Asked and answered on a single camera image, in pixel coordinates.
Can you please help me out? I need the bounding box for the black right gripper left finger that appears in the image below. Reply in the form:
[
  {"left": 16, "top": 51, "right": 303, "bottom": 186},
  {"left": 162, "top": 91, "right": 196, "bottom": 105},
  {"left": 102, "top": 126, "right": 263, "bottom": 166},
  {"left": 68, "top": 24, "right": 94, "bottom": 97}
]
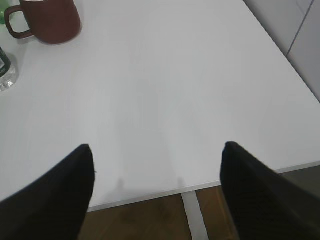
[{"left": 0, "top": 144, "right": 95, "bottom": 240}]

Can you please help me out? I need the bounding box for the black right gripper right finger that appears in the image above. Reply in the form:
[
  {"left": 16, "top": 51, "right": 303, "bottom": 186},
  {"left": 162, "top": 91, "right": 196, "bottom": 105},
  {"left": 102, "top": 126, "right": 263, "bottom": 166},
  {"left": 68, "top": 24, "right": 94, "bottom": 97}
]
[{"left": 220, "top": 141, "right": 320, "bottom": 240}]

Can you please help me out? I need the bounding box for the clear plastic water bottle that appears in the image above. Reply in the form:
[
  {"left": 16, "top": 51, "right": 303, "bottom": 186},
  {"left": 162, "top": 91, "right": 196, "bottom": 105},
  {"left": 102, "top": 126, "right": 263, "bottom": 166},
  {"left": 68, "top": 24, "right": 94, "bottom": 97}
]
[{"left": 0, "top": 48, "right": 19, "bottom": 92}]

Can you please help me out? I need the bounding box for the dark red ceramic mug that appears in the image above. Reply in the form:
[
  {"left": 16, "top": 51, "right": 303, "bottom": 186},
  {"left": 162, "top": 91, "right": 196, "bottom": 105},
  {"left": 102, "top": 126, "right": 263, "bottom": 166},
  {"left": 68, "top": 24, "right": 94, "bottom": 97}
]
[{"left": 4, "top": 0, "right": 81, "bottom": 45}]

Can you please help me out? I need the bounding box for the green soda bottle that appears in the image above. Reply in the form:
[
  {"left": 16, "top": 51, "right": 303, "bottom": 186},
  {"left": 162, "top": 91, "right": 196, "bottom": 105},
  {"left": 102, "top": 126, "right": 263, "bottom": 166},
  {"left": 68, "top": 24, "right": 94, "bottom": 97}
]
[{"left": 0, "top": 9, "right": 5, "bottom": 25}]

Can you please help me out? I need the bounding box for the white table leg frame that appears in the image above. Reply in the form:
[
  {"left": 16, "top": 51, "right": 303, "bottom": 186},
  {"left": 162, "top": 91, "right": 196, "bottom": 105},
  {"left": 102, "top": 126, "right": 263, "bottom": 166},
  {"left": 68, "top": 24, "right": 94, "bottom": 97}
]
[{"left": 181, "top": 191, "right": 209, "bottom": 240}]

